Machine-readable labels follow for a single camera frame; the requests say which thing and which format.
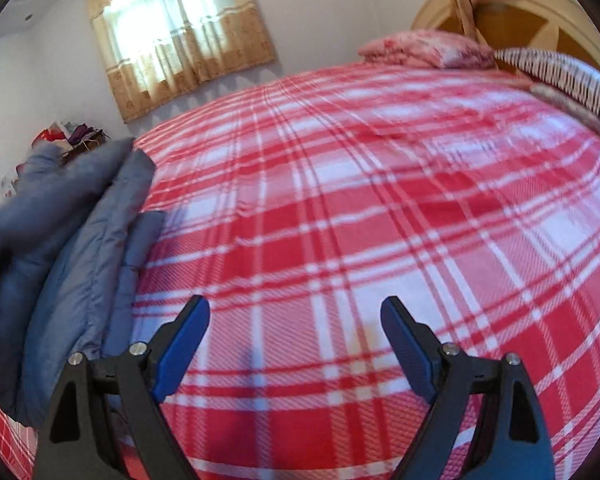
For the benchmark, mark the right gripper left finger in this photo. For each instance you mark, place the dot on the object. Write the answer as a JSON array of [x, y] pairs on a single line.
[[78, 440]]

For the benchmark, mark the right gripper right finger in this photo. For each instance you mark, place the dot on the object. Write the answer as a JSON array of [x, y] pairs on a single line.
[[510, 440]]

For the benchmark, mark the grey puffer jacket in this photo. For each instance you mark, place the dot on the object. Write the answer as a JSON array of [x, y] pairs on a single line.
[[72, 243]]

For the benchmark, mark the red plaid bed sheet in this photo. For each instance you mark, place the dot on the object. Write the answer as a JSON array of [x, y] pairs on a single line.
[[296, 207]]

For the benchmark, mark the dark purple garment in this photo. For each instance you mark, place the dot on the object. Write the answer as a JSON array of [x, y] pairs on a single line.
[[81, 133]]

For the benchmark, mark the striped pillow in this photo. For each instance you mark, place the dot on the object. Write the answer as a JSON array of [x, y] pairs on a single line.
[[574, 78]]

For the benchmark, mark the pink floral pillow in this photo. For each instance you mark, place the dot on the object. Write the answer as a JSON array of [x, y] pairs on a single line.
[[429, 48]]

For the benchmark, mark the wooden headboard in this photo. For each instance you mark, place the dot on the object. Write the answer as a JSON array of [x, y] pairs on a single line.
[[552, 25]]

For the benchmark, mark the beige window curtain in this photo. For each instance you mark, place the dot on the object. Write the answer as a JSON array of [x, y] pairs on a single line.
[[155, 51]]

